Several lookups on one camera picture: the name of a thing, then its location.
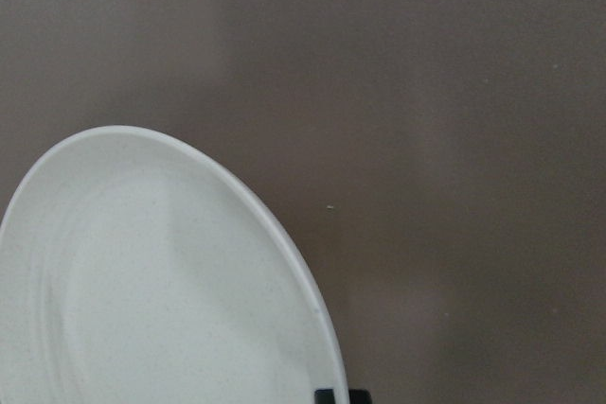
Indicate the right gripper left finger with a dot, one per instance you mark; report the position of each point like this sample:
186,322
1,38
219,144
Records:
324,396

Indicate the cream round plate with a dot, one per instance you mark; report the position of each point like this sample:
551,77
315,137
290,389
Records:
135,269

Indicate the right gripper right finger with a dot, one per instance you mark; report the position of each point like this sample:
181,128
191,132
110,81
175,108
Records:
359,396

